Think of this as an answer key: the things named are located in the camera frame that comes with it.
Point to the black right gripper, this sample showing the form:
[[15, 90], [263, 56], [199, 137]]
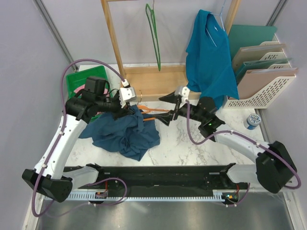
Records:
[[172, 97]]

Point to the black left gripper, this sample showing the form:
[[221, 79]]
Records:
[[123, 109]]

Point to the orange plastic hanger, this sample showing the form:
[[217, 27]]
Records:
[[146, 110]]

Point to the dark blue t-shirt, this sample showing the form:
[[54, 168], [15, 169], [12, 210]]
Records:
[[130, 135]]

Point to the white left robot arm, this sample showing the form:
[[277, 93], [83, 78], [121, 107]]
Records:
[[48, 176]]

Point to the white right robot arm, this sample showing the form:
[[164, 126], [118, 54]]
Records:
[[272, 166]]

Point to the teal t-shirt on rack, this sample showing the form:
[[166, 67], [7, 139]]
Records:
[[208, 63]]

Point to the green plastic hanger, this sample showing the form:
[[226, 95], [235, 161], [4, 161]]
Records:
[[150, 14]]

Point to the green plastic tray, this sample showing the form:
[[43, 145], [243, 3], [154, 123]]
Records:
[[76, 81]]

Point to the pink cloth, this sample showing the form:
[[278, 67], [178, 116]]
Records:
[[80, 90]]

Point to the wooden clothes rack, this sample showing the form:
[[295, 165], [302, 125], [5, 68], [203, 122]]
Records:
[[151, 82]]

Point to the round blue patterned tin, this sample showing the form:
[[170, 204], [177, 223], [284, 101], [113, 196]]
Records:
[[252, 121]]

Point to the pink folder front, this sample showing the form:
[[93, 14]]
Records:
[[254, 80]]

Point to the white perforated file organizer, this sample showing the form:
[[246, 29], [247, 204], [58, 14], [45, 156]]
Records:
[[263, 98]]

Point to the beige folder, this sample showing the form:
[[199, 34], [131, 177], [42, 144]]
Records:
[[255, 53]]

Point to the teal folder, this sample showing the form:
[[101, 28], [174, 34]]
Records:
[[249, 35]]

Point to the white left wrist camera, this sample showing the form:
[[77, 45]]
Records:
[[127, 95]]

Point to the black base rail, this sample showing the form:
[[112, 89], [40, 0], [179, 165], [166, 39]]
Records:
[[164, 180]]

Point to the white slotted cable duct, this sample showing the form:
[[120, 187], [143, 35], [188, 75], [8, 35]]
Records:
[[99, 196]]

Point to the aluminium frame post left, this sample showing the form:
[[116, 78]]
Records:
[[52, 26]]

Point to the aluminium frame post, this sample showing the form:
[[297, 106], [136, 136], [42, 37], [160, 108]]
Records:
[[52, 26], [276, 12]]

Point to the light blue wire hanger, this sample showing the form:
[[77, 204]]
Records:
[[219, 18]]

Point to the aluminium frame post right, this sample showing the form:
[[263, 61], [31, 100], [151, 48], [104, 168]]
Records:
[[276, 12]]

